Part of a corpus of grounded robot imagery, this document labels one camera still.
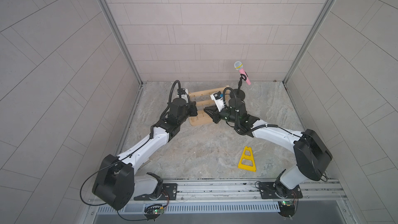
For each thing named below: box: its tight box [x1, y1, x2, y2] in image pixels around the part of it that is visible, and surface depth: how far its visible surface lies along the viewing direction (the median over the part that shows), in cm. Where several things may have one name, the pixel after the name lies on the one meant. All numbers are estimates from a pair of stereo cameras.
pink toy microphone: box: [233, 60, 252, 86], surface depth 93 cm
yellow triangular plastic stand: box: [237, 146, 257, 173], surface depth 81 cm
